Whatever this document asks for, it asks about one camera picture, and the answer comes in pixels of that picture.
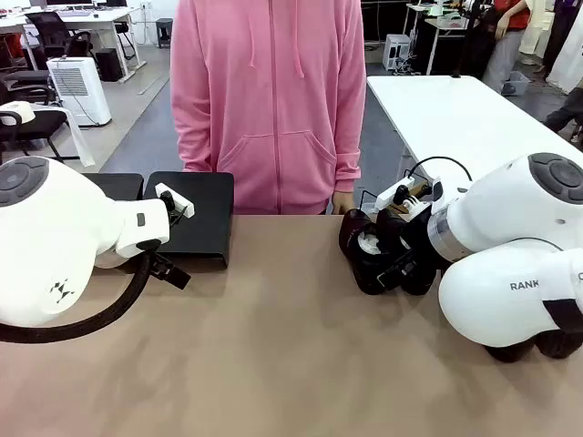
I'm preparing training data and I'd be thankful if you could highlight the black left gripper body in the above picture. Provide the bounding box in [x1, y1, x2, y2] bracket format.
[146, 248, 191, 290]

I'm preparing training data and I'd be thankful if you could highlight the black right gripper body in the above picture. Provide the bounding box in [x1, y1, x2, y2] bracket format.
[399, 207, 445, 274]

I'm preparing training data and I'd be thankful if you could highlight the wide black shoe stand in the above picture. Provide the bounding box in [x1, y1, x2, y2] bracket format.
[143, 171, 236, 270]

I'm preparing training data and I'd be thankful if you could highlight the narrow black shoe stand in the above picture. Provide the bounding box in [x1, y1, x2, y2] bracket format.
[81, 172, 145, 201]

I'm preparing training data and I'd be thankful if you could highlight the person's left hand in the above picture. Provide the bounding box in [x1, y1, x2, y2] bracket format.
[331, 190, 357, 216]

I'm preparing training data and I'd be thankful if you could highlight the white draped cloth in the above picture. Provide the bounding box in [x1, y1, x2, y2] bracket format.
[58, 106, 97, 168]

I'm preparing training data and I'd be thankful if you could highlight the grey plastic bin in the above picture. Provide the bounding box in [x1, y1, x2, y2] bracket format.
[500, 70, 533, 97]

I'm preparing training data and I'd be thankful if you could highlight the person in pink hoodie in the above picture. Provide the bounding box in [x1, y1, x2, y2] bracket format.
[169, 0, 368, 216]

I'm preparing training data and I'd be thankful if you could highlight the white computer case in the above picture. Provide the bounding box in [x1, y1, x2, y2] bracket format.
[382, 34, 414, 73]

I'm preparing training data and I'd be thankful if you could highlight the white framed black table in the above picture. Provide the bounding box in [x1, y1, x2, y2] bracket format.
[404, 3, 486, 77]

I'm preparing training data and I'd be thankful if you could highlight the dark trousered leg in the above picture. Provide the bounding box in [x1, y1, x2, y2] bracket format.
[543, 87, 583, 147]

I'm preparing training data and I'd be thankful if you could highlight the white dehumidifier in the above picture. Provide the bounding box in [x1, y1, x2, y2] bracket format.
[46, 56, 113, 127]

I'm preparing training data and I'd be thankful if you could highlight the black office chair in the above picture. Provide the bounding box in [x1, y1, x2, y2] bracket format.
[0, 108, 82, 164]
[0, 67, 60, 107]
[25, 11, 95, 60]

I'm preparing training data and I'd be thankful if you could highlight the figure in red top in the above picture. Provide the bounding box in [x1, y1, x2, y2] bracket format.
[481, 0, 533, 95]

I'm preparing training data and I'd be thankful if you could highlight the black computer tower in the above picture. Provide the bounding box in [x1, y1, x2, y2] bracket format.
[94, 47, 124, 83]

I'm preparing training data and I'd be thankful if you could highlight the white cap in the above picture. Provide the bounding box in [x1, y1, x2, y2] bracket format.
[0, 101, 36, 127]

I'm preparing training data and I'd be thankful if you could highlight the white hanging garment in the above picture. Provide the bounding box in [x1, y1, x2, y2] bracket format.
[546, 26, 583, 96]

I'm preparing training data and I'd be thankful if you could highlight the dark grey stool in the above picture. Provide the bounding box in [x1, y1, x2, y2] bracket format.
[156, 17, 175, 49]

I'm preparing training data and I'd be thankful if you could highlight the white office desk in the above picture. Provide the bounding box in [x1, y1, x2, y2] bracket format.
[0, 5, 134, 84]

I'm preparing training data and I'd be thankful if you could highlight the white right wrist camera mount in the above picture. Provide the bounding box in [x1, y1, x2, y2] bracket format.
[373, 176, 444, 215]

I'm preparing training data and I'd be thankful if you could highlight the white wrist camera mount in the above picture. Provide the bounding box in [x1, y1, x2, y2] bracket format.
[154, 181, 196, 219]
[373, 176, 444, 215]

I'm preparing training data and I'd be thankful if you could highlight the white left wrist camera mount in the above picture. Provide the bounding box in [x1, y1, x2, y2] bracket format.
[154, 181, 196, 219]

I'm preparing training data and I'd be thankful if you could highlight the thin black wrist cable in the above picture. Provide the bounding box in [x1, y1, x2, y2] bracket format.
[404, 156, 474, 183]

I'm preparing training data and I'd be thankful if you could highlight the black arm cable sleeve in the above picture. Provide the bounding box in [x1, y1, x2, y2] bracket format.
[0, 249, 152, 345]

